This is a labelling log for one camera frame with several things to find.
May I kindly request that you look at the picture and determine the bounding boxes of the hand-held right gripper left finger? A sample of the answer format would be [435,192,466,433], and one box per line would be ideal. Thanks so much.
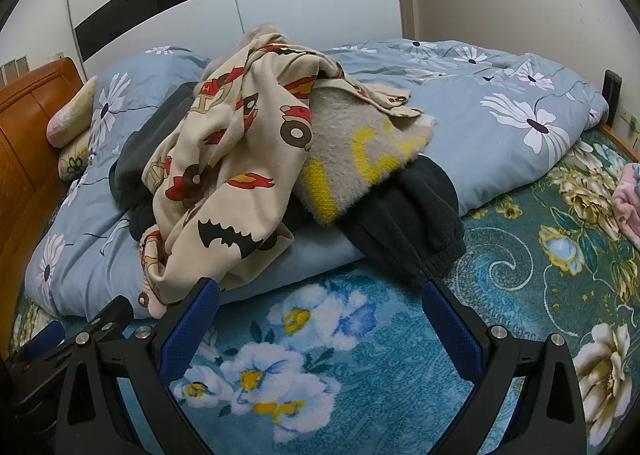
[55,279,220,455]

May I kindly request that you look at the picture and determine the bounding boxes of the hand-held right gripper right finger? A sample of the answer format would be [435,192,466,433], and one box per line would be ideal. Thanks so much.
[422,279,586,455]

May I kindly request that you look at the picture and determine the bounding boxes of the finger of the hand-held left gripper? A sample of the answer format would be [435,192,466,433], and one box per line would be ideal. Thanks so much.
[75,295,135,342]
[9,320,68,363]

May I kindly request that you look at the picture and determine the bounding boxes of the cream cartoon print pants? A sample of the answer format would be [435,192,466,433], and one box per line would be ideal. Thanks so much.
[137,32,423,318]

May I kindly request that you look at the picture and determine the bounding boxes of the teal floral blanket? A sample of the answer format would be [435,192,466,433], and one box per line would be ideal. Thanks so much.
[10,127,640,455]

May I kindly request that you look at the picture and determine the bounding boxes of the black fleece pants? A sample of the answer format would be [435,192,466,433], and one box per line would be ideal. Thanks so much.
[280,155,467,291]

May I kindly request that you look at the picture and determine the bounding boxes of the dark grey garment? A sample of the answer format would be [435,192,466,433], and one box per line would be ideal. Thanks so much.
[109,82,201,241]

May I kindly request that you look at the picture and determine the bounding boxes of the blue floral duvet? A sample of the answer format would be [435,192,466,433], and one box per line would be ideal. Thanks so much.
[24,38,610,321]

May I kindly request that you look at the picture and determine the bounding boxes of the wooden headboard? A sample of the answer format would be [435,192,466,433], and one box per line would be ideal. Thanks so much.
[0,57,93,356]

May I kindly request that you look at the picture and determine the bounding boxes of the pink yellow floral pillow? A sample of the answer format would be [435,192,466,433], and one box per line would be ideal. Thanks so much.
[46,75,99,148]

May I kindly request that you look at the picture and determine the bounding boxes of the grey fuzzy sweater yellow letters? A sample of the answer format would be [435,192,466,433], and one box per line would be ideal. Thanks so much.
[245,24,436,224]

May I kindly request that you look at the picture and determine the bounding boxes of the pink cloth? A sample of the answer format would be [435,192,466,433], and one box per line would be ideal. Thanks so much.
[614,162,640,238]

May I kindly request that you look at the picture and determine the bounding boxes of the black rectangular object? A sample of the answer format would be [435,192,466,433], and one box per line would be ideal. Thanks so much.
[603,70,622,126]

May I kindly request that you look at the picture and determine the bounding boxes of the white wardrobe with black stripe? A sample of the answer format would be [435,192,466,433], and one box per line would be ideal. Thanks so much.
[65,0,416,80]

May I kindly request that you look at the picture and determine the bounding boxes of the wooden bed frame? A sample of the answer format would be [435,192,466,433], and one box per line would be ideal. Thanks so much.
[597,122,640,163]

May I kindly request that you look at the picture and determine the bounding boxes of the wall switch panel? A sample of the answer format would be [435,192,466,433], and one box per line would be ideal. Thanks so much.
[0,56,31,83]

